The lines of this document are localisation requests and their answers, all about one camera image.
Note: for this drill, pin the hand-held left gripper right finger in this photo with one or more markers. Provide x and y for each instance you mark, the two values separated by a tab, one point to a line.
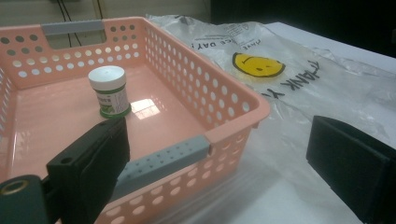
355	168

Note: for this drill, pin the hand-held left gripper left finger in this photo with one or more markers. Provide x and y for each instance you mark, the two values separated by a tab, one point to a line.
90	161

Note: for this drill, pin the pink perforated plastic basket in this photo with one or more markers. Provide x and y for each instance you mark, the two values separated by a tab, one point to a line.
62	121

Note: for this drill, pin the clear smiley plastic bag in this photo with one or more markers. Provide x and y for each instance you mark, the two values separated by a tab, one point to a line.
311	105

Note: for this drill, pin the white bottle with green label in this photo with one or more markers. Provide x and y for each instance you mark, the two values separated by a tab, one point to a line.
109	82

